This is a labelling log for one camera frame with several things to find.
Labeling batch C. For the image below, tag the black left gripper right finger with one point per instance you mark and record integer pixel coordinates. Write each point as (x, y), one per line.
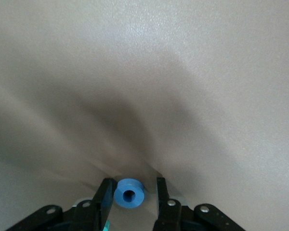
(165, 211)

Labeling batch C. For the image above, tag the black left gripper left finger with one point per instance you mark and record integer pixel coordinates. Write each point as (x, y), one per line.
(103, 204)

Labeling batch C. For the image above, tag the blue letter o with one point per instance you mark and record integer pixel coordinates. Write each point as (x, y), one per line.
(135, 201)

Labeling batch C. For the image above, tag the brown table cover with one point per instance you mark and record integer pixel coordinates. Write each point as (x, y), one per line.
(159, 72)

